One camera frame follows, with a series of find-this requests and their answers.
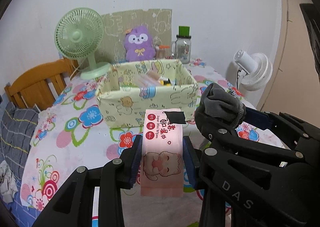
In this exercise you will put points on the grey plaid pillow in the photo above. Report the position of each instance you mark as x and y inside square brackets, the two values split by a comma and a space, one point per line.
[17, 129]

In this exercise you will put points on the green desk fan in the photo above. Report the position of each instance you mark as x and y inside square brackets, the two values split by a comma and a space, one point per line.
[78, 35]

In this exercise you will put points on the pink wet wipes pack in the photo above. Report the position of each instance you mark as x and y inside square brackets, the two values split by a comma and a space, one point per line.
[162, 166]

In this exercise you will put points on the cotton swab container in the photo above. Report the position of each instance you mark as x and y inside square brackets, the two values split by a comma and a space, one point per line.
[162, 52]

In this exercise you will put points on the white standing fan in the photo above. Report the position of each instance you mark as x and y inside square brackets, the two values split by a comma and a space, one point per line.
[257, 69]

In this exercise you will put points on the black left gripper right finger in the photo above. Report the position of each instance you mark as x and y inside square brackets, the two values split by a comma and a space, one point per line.
[192, 163]

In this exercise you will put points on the crumpled white cloth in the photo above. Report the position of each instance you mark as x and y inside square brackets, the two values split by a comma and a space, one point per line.
[8, 183]

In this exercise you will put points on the yellow black item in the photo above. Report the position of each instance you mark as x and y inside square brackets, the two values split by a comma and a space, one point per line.
[167, 82]

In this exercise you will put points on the purple plush toy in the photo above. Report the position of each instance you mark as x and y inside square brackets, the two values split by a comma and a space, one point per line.
[138, 45]

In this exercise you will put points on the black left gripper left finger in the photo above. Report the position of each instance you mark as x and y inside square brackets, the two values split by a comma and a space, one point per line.
[72, 205]

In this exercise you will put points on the glass jar green lid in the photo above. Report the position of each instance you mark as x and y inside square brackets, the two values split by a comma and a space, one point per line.
[180, 48]

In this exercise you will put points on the yellow cartoon fabric storage box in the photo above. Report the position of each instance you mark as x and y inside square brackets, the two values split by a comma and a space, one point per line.
[123, 104]

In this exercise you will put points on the floral tablecloth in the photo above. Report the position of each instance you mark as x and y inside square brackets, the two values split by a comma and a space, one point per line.
[74, 133]

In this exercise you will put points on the green cartoon backing board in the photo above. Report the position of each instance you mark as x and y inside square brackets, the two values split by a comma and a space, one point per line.
[117, 24]

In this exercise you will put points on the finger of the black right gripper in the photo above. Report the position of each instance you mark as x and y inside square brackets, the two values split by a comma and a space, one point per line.
[265, 185]
[295, 133]

